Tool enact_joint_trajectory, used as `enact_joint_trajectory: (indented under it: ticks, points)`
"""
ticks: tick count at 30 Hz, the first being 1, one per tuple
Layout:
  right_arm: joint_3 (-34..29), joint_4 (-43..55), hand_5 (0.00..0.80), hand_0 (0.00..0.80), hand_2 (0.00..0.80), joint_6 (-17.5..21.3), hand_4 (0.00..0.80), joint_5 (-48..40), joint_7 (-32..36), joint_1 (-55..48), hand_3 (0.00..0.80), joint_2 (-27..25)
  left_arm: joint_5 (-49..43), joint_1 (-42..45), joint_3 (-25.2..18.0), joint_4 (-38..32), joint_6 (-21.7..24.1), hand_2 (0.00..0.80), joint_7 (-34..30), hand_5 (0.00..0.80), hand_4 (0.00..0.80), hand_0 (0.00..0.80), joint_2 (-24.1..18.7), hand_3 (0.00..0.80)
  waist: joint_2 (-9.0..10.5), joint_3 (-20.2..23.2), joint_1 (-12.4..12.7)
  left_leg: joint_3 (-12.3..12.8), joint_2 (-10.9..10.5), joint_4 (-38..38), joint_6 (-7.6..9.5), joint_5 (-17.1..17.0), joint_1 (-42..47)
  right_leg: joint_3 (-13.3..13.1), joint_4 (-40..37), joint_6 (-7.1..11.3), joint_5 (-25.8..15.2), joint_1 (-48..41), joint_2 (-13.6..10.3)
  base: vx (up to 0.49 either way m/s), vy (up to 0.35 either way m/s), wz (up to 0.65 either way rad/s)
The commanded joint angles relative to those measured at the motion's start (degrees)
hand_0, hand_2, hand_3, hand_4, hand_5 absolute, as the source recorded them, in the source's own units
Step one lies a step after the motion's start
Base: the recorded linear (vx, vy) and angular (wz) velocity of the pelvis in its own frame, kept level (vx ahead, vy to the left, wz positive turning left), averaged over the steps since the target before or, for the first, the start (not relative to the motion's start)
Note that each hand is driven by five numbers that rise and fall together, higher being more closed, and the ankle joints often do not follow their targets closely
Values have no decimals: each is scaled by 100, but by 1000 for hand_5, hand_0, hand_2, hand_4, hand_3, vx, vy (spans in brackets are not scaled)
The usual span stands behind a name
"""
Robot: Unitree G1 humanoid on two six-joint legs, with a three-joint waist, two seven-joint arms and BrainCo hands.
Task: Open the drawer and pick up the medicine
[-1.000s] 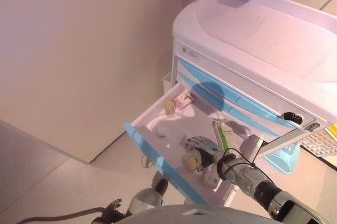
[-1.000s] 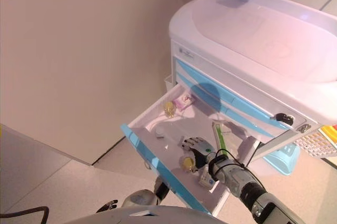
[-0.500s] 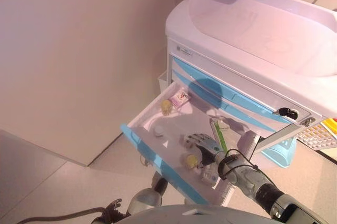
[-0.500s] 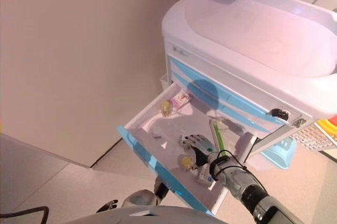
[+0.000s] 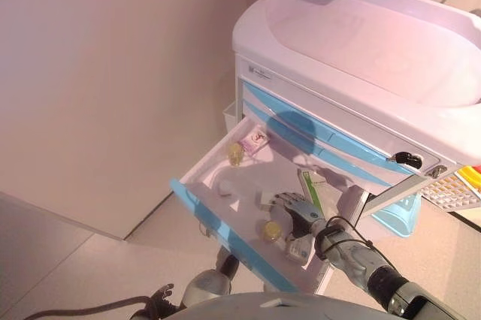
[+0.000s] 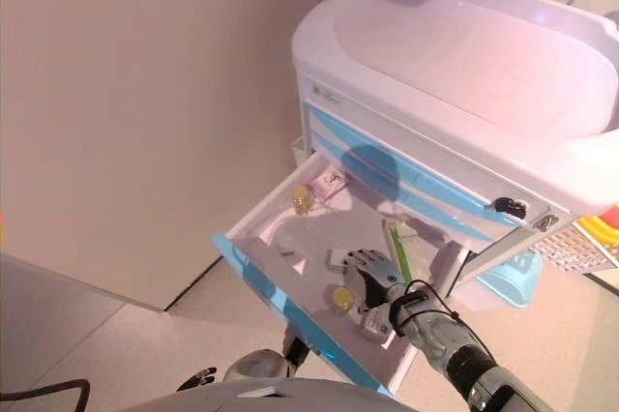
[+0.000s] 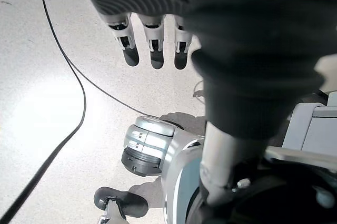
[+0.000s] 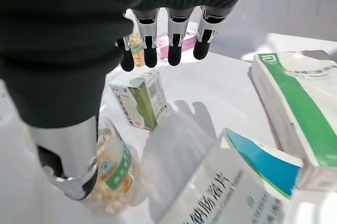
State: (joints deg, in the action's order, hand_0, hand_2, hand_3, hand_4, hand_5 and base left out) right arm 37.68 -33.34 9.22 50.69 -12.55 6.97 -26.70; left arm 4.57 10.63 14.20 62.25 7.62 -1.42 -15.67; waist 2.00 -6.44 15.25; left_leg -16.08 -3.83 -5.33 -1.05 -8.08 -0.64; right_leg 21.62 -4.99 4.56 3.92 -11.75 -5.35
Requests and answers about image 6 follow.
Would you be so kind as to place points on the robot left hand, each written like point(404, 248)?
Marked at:
point(196, 380)

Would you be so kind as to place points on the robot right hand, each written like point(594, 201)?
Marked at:
point(377, 276)

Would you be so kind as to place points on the yellow capsule bottle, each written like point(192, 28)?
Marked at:
point(342, 298)
point(302, 200)

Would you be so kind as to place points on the white drawer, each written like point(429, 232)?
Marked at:
point(271, 293)

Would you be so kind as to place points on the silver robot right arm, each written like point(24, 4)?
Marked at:
point(450, 344)

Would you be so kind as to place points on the green white medicine box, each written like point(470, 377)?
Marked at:
point(411, 247)

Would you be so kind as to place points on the blue white medicine box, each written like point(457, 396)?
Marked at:
point(374, 327)

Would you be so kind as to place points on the white cap medicine bottle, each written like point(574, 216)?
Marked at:
point(287, 244)

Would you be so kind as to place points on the pink white medicine box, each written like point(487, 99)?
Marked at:
point(329, 185)

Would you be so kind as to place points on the small grey box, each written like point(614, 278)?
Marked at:
point(334, 259)

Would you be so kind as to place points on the grey robot torso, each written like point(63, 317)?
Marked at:
point(261, 397)

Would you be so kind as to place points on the black cart keys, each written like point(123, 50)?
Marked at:
point(508, 206)

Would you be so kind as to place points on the metal cart side latch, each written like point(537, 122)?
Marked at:
point(545, 222)

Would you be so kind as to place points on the white mesh basket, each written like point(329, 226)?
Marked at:
point(566, 250)

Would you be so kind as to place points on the white medical cart blue drawers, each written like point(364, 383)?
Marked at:
point(459, 68)

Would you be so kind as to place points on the yellow sharps container red lid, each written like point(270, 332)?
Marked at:
point(599, 233)

